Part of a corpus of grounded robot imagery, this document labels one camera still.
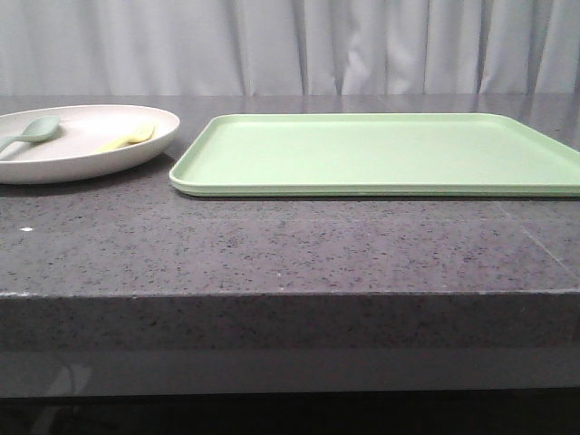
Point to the white round plate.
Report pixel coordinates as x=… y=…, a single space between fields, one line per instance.
x=72 y=155

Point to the light green plastic tray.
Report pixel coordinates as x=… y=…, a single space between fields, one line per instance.
x=375 y=154

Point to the grey pleated curtain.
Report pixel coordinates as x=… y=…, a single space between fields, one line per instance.
x=210 y=48

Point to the yellow plastic fork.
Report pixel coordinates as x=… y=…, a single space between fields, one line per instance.
x=139 y=134

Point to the sage green plastic spoon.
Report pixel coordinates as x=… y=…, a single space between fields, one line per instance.
x=39 y=130

